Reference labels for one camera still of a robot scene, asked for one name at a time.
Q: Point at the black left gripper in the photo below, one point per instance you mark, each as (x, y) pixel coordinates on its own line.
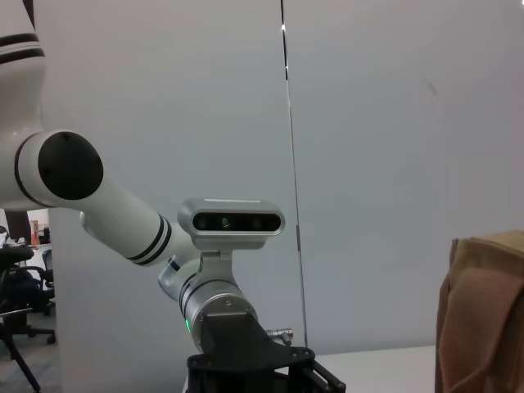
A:
(237, 360)

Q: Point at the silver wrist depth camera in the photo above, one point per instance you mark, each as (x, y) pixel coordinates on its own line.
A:
(235, 223)

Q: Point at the black office chair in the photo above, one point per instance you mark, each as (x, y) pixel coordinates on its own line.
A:
(16, 278)

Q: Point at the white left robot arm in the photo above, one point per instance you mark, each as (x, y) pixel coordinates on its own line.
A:
(123, 223)

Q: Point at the khaki fabric food bag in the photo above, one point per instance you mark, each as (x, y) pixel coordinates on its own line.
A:
(483, 319)

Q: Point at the orange box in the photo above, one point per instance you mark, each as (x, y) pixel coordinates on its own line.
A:
(34, 233)

